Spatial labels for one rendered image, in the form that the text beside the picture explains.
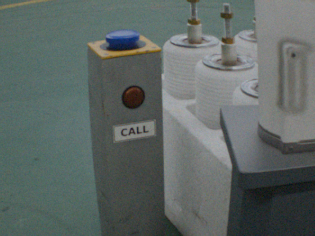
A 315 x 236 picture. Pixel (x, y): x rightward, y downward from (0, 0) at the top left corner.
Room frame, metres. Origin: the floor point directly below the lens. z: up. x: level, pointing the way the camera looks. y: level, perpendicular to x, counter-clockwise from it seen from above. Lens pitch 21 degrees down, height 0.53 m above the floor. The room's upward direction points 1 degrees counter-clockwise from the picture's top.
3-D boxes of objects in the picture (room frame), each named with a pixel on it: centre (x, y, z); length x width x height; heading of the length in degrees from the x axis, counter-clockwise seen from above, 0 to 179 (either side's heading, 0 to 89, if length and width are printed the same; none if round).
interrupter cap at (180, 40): (1.03, -0.06, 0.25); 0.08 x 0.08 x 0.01
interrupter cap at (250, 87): (0.81, -0.14, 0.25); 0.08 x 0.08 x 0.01
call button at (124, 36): (0.79, 0.04, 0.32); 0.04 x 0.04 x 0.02
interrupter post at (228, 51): (0.92, -0.10, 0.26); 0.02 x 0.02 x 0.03
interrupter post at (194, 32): (1.03, -0.06, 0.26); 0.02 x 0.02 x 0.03
